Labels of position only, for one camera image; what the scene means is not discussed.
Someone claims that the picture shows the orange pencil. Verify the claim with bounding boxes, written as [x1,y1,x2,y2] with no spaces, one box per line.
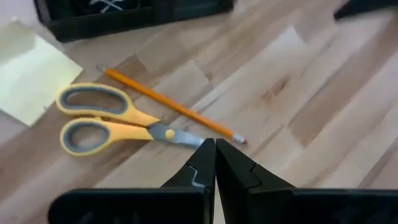
[104,68,248,146]

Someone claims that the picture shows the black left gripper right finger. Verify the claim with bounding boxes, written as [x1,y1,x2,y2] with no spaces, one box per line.
[216,139,398,224]

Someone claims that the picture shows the yellow sticky note pad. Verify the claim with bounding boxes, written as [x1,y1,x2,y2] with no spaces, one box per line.
[0,20,84,127]

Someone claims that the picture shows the yellow handled scissors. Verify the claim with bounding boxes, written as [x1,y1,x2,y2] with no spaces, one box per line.
[55,82,206,156]

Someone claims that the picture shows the black mesh desk organizer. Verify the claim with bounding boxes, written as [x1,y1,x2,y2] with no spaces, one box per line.
[32,0,236,43]

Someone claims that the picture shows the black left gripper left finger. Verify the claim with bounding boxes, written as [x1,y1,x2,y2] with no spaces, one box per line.
[48,138,216,224]

